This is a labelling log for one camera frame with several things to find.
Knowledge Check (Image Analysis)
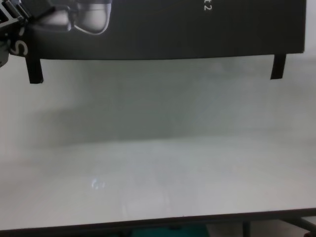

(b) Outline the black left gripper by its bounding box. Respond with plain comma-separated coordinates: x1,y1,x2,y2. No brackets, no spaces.
0,0,56,67

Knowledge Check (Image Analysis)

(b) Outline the black tape strip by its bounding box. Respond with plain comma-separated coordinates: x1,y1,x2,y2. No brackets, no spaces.
25,58,44,84
270,53,287,80

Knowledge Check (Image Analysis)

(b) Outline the black robot print poster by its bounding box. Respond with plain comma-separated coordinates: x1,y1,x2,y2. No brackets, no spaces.
9,0,307,61

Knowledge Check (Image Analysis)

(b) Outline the dark metal table brace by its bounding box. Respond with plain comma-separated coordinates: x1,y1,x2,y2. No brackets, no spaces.
281,217,316,235

